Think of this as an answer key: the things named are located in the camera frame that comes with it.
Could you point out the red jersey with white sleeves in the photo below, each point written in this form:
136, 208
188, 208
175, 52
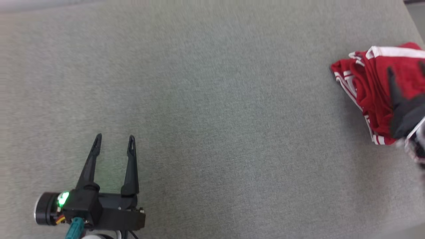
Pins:
342, 68

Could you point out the red shorts with white stripe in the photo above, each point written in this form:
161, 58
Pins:
375, 86

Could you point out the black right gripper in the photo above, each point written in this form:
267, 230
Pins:
408, 116

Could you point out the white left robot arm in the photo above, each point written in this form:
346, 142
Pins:
96, 237

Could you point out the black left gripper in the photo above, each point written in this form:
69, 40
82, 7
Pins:
113, 212

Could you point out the grey fabric sofa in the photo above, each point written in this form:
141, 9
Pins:
215, 99

